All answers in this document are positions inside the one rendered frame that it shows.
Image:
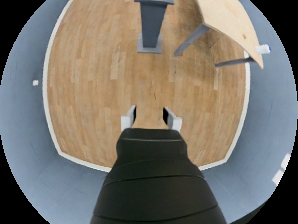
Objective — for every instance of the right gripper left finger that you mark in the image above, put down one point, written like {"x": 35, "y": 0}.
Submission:
{"x": 128, "y": 120}

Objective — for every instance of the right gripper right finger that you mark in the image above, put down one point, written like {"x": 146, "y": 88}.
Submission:
{"x": 171, "y": 120}

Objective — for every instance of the white plastic bottle with blue cap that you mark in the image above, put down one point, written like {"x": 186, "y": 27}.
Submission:
{"x": 262, "y": 49}

